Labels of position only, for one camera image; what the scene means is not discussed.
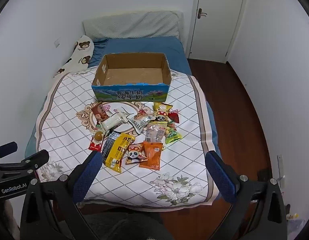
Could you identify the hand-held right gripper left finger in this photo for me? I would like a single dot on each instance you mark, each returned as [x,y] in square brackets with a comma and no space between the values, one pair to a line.
[88,170]

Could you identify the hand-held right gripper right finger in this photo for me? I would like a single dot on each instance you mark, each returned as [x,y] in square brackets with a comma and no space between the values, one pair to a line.
[219,177]

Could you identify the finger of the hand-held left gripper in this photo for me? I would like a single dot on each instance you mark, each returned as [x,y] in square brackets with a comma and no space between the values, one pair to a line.
[29,161]
[7,149]

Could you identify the black and yellow noodle packet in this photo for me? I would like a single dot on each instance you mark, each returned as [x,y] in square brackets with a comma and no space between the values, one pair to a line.
[117,152]

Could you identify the panda print snack packet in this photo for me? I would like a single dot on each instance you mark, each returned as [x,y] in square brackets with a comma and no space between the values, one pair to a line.
[135,155]

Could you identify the white snack packet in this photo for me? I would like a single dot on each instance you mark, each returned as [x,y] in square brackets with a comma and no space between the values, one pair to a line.
[114,121]

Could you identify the green fruit candy packet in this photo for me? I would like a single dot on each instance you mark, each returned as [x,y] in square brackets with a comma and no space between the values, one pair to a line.
[173,135]

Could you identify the orange snack packet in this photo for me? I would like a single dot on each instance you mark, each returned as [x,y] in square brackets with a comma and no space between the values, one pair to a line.
[152,157]

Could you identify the grey cookie packet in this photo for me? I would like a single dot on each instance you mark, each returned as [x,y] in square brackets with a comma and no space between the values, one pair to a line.
[142,121]

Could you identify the cardboard box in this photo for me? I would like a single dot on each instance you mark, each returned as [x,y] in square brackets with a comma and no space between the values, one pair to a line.
[129,95]

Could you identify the pale yellow snack packet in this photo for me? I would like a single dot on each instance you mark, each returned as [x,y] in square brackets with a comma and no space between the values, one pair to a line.
[162,110]

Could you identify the floral printed blanket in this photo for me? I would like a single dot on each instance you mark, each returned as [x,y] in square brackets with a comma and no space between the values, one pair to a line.
[182,155]

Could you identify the brown snack packet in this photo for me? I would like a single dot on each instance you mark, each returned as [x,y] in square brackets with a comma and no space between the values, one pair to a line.
[99,112]

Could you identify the person's dark grey clothing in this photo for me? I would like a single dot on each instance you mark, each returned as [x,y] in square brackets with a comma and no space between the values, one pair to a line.
[124,226]

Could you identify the small red snack packet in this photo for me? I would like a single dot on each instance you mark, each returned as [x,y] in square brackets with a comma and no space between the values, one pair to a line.
[174,117]

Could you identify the pale plastic bag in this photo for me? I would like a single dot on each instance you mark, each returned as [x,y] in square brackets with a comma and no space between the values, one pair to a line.
[295,223]

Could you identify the bear print pillow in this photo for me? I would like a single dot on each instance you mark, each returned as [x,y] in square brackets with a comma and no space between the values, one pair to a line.
[80,52]

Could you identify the blue bedsheet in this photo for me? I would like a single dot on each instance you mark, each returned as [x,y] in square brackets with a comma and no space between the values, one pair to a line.
[144,45]

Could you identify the white door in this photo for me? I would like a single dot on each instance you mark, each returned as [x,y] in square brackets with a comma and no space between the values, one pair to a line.
[217,30]

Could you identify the grey white pillow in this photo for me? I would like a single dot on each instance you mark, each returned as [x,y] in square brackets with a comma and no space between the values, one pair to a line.
[132,25]

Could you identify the metal wall bracket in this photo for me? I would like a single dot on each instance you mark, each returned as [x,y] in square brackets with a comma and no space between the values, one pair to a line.
[281,170]

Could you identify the white wall socket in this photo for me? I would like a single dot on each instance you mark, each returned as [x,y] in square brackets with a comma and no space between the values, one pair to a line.
[57,42]

